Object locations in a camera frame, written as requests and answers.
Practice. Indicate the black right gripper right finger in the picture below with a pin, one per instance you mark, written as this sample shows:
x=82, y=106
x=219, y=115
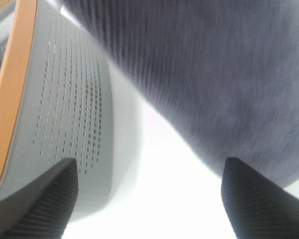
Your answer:
x=256, y=207

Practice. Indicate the dark grey towel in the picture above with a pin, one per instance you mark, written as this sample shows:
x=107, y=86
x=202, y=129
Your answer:
x=223, y=73

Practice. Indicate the grey perforated basket orange rim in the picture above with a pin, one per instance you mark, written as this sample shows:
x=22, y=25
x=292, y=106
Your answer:
x=55, y=102

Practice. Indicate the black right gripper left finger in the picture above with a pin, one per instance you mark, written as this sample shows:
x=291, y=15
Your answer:
x=42, y=208

